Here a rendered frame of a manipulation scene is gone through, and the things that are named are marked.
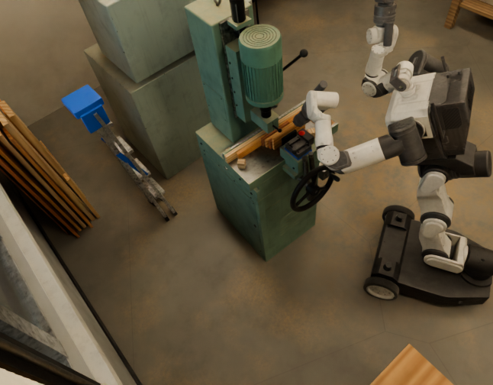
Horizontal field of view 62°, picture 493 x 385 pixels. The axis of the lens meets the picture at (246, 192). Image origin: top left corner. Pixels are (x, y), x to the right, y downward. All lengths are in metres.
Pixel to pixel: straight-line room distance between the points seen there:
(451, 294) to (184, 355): 1.57
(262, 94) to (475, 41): 3.04
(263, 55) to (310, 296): 1.55
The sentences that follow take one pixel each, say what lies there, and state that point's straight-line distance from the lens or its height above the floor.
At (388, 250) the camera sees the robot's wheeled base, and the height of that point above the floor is 0.19.
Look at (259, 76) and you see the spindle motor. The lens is 1.77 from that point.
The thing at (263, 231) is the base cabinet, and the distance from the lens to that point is 2.41.
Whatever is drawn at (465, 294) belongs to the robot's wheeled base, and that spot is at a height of 0.17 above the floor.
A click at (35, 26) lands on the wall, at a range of 3.93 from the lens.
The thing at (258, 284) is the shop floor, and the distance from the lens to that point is 2.69.
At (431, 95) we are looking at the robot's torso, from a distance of 1.72.
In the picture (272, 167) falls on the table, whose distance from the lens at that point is 2.03.
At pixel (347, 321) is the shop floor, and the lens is 2.62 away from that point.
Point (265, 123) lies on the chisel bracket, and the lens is 2.00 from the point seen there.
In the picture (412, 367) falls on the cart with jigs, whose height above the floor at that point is 0.53.
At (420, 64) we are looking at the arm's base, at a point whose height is 1.35.
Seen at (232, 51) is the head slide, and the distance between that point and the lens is 1.85.
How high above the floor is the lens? 2.48
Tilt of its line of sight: 54 degrees down
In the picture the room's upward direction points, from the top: 10 degrees counter-clockwise
